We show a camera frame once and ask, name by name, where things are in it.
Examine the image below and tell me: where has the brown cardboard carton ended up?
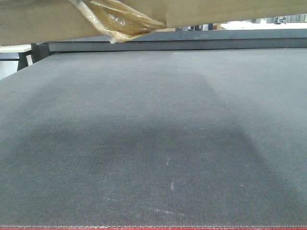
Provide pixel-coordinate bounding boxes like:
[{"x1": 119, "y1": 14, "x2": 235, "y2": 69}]
[{"x1": 0, "y1": 0, "x2": 307, "y2": 46}]

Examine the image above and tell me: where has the grey conveyor belt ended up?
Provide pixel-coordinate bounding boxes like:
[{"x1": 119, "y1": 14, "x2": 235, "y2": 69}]
[{"x1": 0, "y1": 48, "x2": 307, "y2": 228}]

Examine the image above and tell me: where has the white background table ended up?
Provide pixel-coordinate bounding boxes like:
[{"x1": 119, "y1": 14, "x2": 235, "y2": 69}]
[{"x1": 221, "y1": 21, "x2": 307, "y2": 30}]

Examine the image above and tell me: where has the black conveyor frame rail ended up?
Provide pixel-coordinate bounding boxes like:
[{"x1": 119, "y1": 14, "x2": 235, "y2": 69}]
[{"x1": 36, "y1": 29, "x2": 307, "y2": 53}]

